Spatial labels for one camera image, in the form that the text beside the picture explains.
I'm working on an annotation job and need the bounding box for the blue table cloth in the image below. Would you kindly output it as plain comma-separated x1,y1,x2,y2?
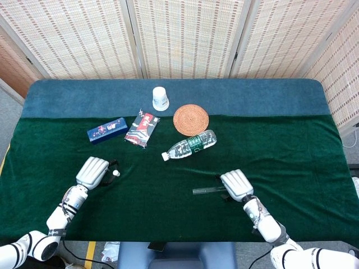
21,78,329,119

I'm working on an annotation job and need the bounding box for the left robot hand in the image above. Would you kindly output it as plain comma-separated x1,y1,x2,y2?
75,156,120,190

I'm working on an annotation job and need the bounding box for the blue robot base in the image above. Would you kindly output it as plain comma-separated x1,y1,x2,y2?
117,241,238,269

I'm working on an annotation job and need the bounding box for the clear glass test tube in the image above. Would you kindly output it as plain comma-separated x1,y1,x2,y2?
192,186,227,196

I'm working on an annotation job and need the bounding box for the round woven orange coaster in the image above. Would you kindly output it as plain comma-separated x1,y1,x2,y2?
173,104,210,133

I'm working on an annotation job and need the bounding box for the white paper cup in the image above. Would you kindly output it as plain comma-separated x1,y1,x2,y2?
152,86,171,112

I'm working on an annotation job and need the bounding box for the clear plastic water bottle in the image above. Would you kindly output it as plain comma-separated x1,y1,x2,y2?
161,129,218,162

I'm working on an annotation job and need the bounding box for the red black illustrated box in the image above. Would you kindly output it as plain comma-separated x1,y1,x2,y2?
124,108,161,149

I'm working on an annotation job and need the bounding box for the brown woven screen panel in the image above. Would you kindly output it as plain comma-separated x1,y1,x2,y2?
0,25,43,99

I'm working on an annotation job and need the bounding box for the white sneaker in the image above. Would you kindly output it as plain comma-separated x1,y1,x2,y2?
60,256,85,269

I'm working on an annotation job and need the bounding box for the green velvet table cloth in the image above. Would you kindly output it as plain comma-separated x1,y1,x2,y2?
0,114,353,243

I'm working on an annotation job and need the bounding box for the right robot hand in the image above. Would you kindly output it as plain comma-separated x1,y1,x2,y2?
215,169,255,202

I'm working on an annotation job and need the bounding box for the light woven screen panel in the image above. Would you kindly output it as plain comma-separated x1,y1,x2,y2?
126,0,252,80
229,0,359,79
301,8,359,135
0,0,145,81

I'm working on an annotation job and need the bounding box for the crumpled white paper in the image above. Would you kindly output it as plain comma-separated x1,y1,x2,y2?
101,241,121,263

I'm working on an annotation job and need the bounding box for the blue rectangular printed box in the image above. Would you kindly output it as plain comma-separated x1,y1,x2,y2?
86,117,128,146

